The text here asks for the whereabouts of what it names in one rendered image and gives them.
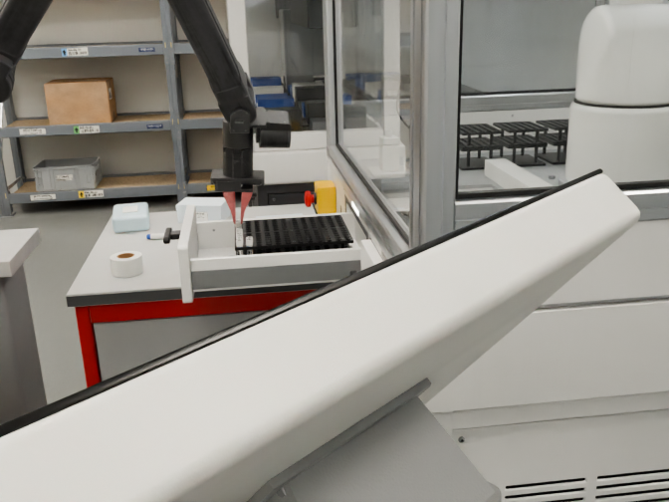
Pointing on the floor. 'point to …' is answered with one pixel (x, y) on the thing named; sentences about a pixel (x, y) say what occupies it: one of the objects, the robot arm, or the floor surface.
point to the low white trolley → (158, 299)
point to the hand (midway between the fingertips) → (238, 218)
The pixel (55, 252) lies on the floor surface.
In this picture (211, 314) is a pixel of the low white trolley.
